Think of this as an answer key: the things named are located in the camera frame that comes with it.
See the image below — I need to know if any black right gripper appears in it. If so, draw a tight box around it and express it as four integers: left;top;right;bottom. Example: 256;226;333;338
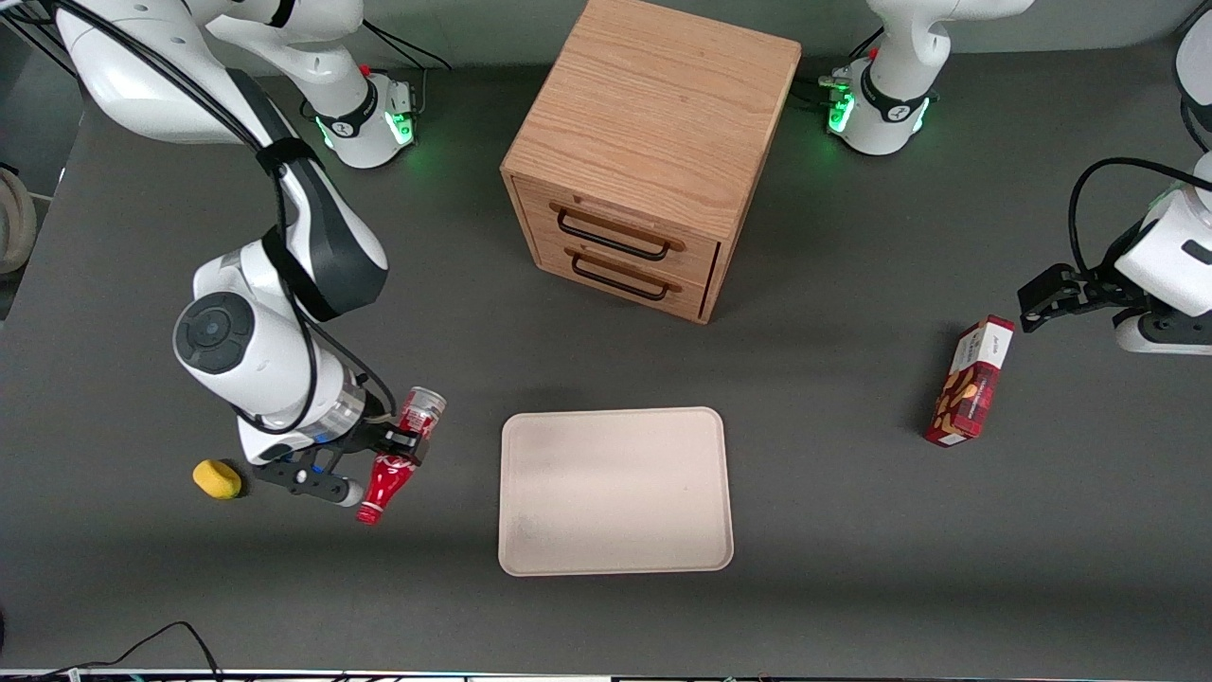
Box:
320;424;429;466

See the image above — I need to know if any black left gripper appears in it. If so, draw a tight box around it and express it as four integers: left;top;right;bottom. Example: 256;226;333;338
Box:
1018;264;1149;333

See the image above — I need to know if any red coke bottle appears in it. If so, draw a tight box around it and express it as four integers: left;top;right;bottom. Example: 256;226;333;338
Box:
355;386;448;527

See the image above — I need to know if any cream rectangular tray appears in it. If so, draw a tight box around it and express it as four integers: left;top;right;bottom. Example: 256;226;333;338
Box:
498;406;736;577

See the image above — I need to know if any red snack box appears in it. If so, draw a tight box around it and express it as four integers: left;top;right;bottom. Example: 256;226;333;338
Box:
924;314;1016;448

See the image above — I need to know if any yellow sponge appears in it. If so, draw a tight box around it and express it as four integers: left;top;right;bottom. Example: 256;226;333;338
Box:
192;459;242;500

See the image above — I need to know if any wooden drawer front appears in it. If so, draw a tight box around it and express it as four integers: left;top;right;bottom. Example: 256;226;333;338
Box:
530;235;713;321
517;178;722;285

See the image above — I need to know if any wooden drawer cabinet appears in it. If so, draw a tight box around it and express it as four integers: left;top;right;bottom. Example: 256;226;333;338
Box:
500;0;804;326

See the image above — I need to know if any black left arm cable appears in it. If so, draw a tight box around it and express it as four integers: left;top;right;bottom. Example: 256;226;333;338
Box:
1068;156;1212;281

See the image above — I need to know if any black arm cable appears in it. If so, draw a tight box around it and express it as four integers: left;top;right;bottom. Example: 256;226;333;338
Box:
1068;156;1212;281
38;0;399;439

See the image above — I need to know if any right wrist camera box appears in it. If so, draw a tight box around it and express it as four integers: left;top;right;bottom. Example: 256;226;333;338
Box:
252;455;366;509

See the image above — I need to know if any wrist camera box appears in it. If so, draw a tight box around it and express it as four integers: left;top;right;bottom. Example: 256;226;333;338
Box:
252;455;366;509
1114;309;1212;357

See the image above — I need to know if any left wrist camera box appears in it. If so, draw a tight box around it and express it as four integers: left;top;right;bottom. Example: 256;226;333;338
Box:
1114;309;1212;357

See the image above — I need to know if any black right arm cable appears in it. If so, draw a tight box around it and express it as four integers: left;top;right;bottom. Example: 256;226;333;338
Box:
38;0;399;439

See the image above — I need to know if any black metal drawer handle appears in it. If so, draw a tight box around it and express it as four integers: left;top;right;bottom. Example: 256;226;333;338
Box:
555;204;685;262
568;248;683;303

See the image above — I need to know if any black loose table cable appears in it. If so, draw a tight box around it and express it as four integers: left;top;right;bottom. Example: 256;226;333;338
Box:
0;620;224;681

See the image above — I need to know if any black left base cable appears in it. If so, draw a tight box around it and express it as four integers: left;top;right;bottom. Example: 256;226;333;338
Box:
792;28;886;107

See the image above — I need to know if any black base cable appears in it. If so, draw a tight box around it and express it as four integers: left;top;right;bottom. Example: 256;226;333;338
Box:
792;28;886;107
363;19;454;73

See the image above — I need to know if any black right base cable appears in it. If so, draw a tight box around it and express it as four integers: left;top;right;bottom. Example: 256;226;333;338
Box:
363;19;454;73

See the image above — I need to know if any white coiled hose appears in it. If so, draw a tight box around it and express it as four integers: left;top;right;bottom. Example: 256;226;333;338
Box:
0;168;39;277

